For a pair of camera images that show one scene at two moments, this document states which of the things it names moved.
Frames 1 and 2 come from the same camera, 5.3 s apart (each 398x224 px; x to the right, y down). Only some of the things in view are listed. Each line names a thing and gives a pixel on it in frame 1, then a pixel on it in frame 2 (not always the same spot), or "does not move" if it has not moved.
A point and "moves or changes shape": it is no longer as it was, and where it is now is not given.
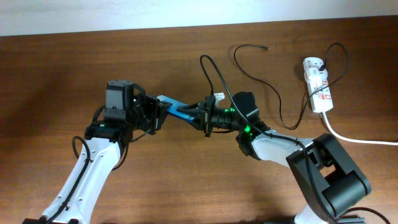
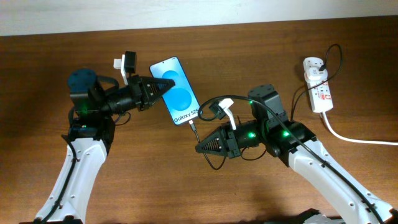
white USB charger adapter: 314,74 does not move
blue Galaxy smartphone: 173,111 moves or changes shape
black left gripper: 158,106 to 148,97
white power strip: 321,100 does not move
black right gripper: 208,115 to 232,143
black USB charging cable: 310,94 to 294,104
